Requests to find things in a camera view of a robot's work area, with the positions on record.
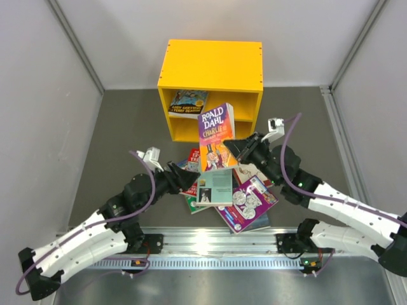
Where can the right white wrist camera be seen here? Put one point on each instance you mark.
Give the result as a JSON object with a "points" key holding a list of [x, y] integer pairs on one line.
{"points": [[276, 130]]}

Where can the green treehouse book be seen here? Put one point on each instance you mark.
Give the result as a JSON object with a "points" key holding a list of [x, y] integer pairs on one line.
{"points": [[192, 205]]}

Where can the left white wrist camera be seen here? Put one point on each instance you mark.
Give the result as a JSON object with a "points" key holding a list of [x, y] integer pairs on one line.
{"points": [[151, 158]]}

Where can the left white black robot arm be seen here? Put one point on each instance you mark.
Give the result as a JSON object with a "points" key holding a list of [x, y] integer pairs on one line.
{"points": [[112, 229]]}

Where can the red 13-Storey Treehouse book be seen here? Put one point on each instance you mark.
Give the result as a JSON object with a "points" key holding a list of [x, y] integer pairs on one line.
{"points": [[193, 166]]}

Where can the purple 117-Storey Treehouse book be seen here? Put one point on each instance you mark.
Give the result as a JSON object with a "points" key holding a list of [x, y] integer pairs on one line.
{"points": [[251, 196]]}

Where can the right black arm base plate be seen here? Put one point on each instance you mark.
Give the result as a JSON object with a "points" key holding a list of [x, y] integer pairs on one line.
{"points": [[294, 243]]}

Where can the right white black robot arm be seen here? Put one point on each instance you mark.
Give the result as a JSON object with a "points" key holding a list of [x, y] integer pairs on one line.
{"points": [[378, 235]]}

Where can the yellow wooden shelf cabinet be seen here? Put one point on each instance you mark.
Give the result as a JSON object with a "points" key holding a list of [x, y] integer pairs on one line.
{"points": [[230, 71]]}

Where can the slotted cable duct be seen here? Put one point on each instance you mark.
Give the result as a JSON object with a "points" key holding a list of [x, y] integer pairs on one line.
{"points": [[208, 263]]}

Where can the aluminium mounting rail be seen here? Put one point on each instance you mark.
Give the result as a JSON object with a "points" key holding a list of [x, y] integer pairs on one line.
{"points": [[217, 241]]}

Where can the blue Jane Eyre book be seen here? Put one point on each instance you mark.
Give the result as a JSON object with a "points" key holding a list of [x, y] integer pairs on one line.
{"points": [[183, 164]]}

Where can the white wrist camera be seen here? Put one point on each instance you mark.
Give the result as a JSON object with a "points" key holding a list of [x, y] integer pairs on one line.
{"points": [[276, 130], [151, 158]]}

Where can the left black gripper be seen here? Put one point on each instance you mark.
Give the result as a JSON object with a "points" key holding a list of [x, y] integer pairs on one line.
{"points": [[180, 179]]}

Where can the black treehouse book in shelf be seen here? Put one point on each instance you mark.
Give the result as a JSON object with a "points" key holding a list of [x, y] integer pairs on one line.
{"points": [[188, 103]]}

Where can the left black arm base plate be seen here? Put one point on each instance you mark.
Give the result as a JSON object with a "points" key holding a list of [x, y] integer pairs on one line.
{"points": [[146, 244]]}

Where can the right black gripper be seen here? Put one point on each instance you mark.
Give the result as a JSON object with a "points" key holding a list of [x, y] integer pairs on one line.
{"points": [[240, 147]]}

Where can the Roald Dahl Charlie book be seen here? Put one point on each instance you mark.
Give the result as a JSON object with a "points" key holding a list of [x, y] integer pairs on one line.
{"points": [[214, 127]]}

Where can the cream red-edged book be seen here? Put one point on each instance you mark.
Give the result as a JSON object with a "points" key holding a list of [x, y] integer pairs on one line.
{"points": [[243, 173]]}

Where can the dark blue Nineteen Eighty-Four book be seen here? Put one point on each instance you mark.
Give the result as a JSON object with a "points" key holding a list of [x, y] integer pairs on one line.
{"points": [[255, 223]]}

